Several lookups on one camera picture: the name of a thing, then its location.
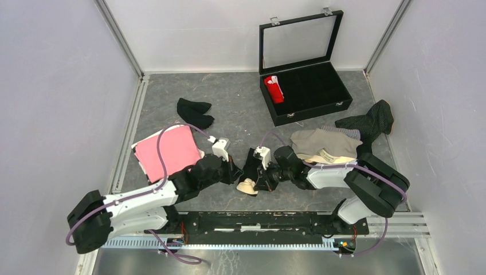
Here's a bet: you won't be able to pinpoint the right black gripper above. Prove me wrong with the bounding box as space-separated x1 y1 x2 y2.
254 159 293 192

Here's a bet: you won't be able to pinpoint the beige grey ribbed underwear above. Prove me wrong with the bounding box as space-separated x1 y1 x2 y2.
291 129 362 164

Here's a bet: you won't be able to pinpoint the black underwear with beige band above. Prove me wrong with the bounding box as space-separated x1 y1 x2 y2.
236 148 261 197

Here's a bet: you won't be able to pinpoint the red boxer briefs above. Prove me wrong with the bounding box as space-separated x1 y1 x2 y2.
264 76 284 104

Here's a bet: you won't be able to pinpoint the black display case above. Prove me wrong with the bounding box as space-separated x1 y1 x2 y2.
258 9 352 126

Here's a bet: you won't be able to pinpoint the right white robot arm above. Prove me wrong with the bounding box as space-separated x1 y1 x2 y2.
247 146 410 234

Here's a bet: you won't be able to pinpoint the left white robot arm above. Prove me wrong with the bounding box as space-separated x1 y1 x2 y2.
66 154 243 254

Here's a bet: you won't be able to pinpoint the pink underwear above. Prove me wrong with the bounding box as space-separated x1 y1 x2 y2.
131 125 205 184

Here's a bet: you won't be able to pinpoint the grey striped underwear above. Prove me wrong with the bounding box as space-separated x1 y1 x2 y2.
322 125 361 140

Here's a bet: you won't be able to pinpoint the dark striped black underwear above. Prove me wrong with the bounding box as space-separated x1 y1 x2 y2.
335 100 394 157

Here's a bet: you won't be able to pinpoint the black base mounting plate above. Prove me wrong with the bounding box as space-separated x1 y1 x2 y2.
156 211 370 245

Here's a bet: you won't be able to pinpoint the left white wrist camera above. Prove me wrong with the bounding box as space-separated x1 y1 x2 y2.
208 136 230 162

